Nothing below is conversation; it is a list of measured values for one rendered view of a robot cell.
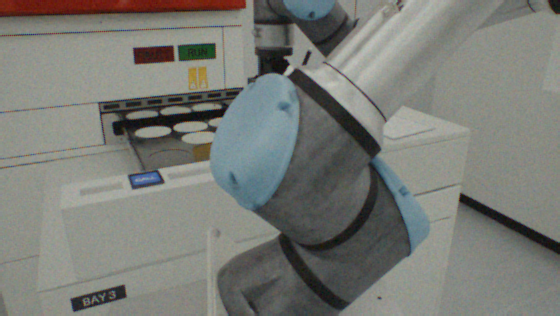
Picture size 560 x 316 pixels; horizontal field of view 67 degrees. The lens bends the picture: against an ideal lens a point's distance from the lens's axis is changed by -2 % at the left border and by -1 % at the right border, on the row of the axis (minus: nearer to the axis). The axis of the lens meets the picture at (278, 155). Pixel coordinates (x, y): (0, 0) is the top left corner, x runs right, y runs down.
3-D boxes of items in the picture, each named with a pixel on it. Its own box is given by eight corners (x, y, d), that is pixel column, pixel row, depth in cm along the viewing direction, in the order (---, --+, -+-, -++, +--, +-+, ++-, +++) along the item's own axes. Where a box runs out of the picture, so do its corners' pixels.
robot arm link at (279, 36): (302, 24, 76) (260, 26, 73) (301, 50, 78) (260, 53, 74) (283, 21, 82) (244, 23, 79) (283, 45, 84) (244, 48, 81)
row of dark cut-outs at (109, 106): (100, 111, 123) (99, 103, 122) (241, 95, 141) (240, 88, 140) (101, 112, 123) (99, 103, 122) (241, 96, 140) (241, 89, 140)
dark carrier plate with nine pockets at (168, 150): (127, 130, 124) (127, 128, 124) (237, 115, 138) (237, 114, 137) (147, 173, 95) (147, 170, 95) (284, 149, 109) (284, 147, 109)
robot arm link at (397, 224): (370, 318, 49) (461, 241, 47) (298, 272, 42) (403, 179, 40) (330, 250, 59) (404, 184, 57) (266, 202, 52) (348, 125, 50)
